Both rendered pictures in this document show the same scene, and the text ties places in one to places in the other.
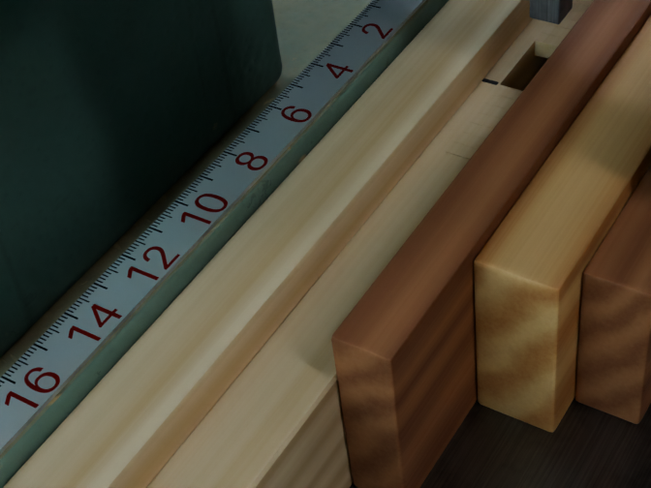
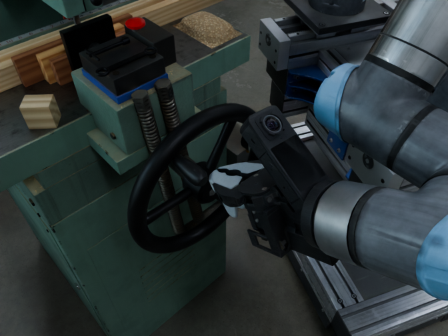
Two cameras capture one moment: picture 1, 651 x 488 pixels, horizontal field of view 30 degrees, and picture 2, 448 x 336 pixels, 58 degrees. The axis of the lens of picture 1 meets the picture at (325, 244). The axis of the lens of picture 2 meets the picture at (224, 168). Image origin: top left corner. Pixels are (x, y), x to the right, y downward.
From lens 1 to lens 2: 0.59 m
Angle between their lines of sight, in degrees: 8
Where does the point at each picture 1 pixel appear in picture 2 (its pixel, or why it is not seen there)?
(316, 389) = (10, 65)
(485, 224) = (39, 50)
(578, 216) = (51, 53)
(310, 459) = (9, 74)
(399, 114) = (46, 37)
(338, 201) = (28, 45)
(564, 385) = (51, 77)
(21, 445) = not seen: outside the picture
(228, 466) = not seen: outside the picture
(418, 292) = (24, 55)
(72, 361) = not seen: outside the picture
